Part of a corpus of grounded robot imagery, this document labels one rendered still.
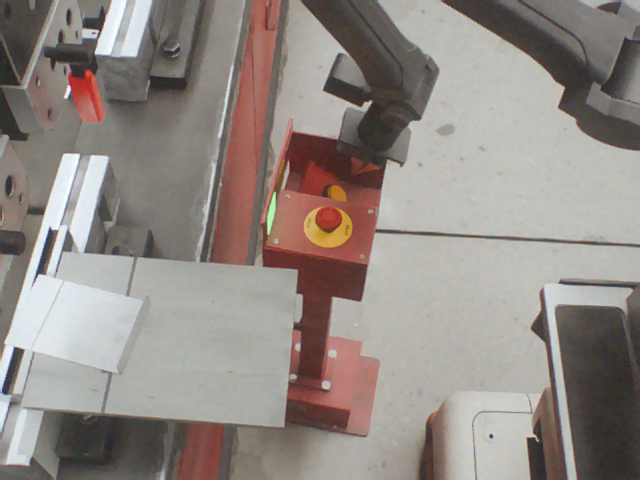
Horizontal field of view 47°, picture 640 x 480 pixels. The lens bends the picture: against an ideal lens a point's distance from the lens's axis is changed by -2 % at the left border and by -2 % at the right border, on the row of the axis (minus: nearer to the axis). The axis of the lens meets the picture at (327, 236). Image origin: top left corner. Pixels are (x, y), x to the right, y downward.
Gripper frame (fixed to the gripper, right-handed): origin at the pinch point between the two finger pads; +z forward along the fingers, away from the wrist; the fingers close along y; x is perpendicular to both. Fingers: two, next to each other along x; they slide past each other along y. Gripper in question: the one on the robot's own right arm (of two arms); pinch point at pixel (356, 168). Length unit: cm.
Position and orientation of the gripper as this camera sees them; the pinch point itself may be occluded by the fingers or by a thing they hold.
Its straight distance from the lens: 116.8
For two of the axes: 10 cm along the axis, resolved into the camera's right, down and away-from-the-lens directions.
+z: -2.9, 4.6, 8.4
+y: -9.4, -3.1, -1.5
